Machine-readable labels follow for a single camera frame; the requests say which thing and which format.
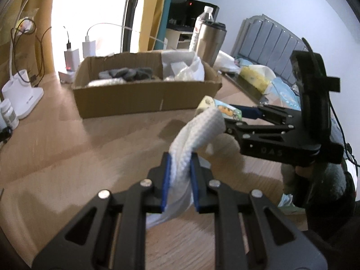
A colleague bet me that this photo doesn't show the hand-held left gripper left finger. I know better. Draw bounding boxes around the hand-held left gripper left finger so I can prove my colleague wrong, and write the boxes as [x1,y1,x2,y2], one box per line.
[32,152,172,270]

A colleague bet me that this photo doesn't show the white desk lamp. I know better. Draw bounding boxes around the white desk lamp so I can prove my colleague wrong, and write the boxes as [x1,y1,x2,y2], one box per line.
[1,0,71,120]

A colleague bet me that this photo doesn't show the yellow tissue pack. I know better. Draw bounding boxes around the yellow tissue pack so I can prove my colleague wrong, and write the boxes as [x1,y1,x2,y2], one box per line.
[238,64,277,93]

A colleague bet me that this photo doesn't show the grey padded headboard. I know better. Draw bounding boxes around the grey padded headboard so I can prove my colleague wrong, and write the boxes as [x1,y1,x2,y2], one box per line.
[231,13,310,84]

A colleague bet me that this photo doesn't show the clear plastic bag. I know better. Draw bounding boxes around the clear plastic bag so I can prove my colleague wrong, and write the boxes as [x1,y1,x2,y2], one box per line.
[164,56,205,82]

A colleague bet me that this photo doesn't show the steel tumbler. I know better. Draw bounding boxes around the steel tumbler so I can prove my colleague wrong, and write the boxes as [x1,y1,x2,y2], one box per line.
[195,21,227,67]

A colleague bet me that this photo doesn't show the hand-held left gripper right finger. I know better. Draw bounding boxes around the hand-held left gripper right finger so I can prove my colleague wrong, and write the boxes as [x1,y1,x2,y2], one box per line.
[189,152,327,270]

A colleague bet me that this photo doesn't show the small printed tissue packet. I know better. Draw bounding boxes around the small printed tissue packet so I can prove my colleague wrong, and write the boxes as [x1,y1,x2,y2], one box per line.
[197,96,243,123]

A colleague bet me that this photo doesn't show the clear water bottle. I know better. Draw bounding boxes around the clear water bottle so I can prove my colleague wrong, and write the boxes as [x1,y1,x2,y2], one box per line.
[189,6,215,53]

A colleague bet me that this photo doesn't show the cotton swab pack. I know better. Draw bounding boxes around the cotton swab pack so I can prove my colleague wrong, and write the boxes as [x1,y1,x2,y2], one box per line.
[87,78,128,88]

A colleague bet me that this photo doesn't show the person's right hand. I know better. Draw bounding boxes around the person's right hand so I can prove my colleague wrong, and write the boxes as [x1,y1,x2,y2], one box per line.
[280,163,299,197]

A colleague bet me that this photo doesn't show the bag with yellow toy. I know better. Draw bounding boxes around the bag with yellow toy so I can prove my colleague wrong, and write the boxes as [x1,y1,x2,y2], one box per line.
[14,17,36,36]

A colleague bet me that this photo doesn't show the blue face mask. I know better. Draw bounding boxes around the blue face mask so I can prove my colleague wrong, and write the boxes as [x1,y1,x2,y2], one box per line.
[266,77,303,111]

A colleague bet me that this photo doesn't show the white pill bottle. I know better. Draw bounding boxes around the white pill bottle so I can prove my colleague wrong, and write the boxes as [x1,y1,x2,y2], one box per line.
[0,99,20,129]

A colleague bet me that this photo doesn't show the yellow curtain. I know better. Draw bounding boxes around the yellow curtain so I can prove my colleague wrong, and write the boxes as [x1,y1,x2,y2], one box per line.
[22,0,57,74]
[137,0,170,53]

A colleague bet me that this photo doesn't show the white textured cloth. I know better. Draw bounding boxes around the white textured cloth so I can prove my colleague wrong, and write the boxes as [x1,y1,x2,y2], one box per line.
[146,108,226,230]

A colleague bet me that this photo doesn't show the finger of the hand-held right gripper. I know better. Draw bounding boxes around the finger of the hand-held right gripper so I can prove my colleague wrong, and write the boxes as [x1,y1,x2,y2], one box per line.
[232,104,303,130]
[224,119,296,141]

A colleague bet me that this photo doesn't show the white charger with black cable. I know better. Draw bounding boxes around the white charger with black cable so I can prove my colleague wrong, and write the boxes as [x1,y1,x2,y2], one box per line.
[63,27,80,74]

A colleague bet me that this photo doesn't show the teal curtain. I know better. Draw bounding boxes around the teal curtain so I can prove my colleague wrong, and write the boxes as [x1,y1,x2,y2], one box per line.
[157,0,185,43]

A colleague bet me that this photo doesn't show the white plastic bag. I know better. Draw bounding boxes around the white plastic bag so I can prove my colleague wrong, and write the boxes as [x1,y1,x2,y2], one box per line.
[214,50,243,72]

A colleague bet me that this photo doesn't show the person's right forearm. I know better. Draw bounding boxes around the person's right forearm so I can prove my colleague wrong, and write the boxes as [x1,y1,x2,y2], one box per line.
[308,162,348,239]

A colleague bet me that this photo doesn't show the white shelf unit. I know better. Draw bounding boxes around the white shelf unit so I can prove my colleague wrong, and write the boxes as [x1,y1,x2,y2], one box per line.
[165,25,195,52]

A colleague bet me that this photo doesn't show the black charging cable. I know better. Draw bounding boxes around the black charging cable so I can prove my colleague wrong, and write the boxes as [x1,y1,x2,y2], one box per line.
[29,26,54,86]

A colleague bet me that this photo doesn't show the dark grey socks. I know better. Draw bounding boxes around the dark grey socks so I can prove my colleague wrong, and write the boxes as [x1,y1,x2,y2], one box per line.
[98,67,155,83]

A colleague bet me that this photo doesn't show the black smartphone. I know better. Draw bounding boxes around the black smartphone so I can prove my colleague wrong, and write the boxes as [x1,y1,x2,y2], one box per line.
[223,72,271,105]

